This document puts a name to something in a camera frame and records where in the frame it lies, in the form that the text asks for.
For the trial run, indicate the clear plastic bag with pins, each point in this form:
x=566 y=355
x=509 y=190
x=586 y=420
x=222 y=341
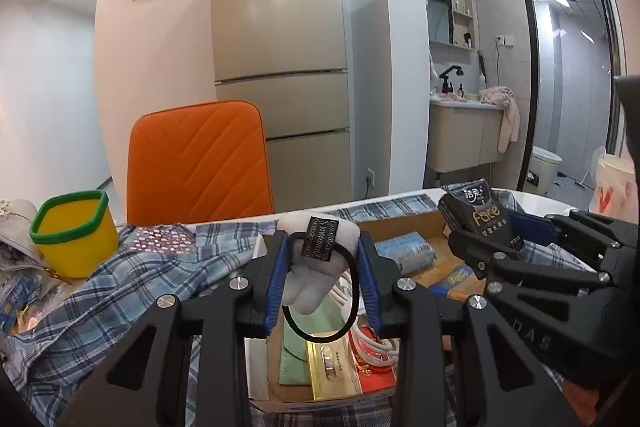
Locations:
x=612 y=187

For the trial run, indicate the orange chair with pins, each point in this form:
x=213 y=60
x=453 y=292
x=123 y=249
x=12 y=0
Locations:
x=200 y=162

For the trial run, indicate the gold box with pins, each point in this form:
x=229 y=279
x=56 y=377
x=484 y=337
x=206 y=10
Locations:
x=340 y=377

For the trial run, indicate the yellow bin with green rim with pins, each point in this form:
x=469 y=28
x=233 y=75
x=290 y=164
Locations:
x=75 y=247

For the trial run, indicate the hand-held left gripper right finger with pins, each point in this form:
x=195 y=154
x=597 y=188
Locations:
x=367 y=282

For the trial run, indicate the white plush tooth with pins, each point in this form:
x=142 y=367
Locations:
x=310 y=287

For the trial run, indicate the black door frame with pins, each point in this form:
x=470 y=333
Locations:
x=524 y=57

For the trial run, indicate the beige vanity cabinet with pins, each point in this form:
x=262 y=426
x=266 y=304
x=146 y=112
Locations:
x=460 y=137

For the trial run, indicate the bathroom mirror cabinet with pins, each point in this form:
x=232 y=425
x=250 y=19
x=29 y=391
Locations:
x=447 y=12

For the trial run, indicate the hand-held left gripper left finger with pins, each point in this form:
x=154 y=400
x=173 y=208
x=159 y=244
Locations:
x=275 y=279

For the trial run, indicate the red box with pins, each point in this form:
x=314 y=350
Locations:
x=375 y=377

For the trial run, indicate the pink towel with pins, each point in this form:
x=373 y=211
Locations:
x=507 y=117

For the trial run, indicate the pink patterned cloth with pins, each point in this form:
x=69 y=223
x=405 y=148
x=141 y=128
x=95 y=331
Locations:
x=160 y=239

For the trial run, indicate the low wall socket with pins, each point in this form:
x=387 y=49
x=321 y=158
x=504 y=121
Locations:
x=370 y=178

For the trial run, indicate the blue tissue pack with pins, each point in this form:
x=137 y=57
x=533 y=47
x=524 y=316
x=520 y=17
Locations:
x=405 y=249

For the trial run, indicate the yellow and blue cigarette pack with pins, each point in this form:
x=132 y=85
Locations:
x=450 y=282

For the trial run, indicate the green pouch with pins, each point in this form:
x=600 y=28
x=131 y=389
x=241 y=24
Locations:
x=295 y=342

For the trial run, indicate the white wall outlet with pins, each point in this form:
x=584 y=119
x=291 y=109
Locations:
x=504 y=40

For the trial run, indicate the beige cloth bundle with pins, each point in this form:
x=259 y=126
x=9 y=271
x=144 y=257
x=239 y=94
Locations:
x=17 y=227

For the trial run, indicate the blue plaid shirt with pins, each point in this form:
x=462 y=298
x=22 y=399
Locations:
x=125 y=297

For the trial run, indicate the cardboard box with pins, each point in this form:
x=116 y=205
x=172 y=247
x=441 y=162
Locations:
x=400 y=227

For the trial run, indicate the beige refrigerator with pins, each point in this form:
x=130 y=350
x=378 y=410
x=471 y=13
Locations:
x=280 y=32

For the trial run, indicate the pile of blue packets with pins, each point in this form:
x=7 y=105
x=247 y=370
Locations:
x=25 y=302

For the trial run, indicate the black tissue packet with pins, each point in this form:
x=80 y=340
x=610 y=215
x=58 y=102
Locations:
x=480 y=212

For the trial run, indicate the black faucet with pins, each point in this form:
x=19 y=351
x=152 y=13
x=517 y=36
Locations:
x=445 y=79

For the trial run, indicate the white toilet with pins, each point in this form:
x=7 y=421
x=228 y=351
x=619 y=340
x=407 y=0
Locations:
x=542 y=167

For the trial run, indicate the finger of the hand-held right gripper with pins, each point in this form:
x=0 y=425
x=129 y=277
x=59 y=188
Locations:
x=535 y=232
x=520 y=279

